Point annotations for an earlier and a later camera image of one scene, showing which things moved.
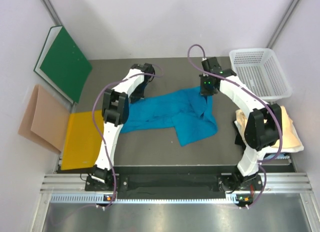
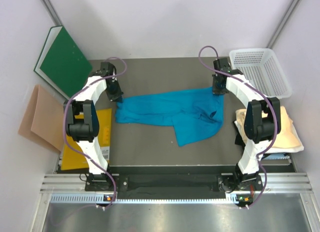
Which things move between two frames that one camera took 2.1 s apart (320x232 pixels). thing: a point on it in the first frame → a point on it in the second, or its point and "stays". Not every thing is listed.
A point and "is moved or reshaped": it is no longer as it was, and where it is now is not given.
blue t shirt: x=189 y=113 is moved or reshaped
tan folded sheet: x=44 y=121 stays
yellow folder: x=82 y=141 stays
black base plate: x=170 y=180 stays
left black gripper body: x=138 y=91 → x=113 y=91
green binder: x=62 y=64 stays
